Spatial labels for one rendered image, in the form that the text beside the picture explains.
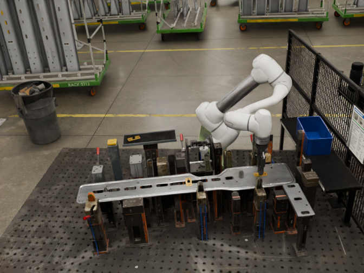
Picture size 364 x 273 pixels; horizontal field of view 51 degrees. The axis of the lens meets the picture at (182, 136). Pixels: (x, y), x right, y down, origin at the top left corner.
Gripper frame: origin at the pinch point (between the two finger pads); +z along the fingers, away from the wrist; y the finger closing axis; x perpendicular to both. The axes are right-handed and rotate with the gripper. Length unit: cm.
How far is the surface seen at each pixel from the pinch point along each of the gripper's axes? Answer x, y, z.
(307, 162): 29.1, 2.5, -3.2
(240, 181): -13.9, 5.2, 4.6
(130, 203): -83, 19, 2
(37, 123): -215, -235, 73
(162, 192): -64, 8, 5
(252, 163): -2.2, -13.1, 4.6
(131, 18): -113, -733, 78
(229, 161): -17.3, -15.1, 2.4
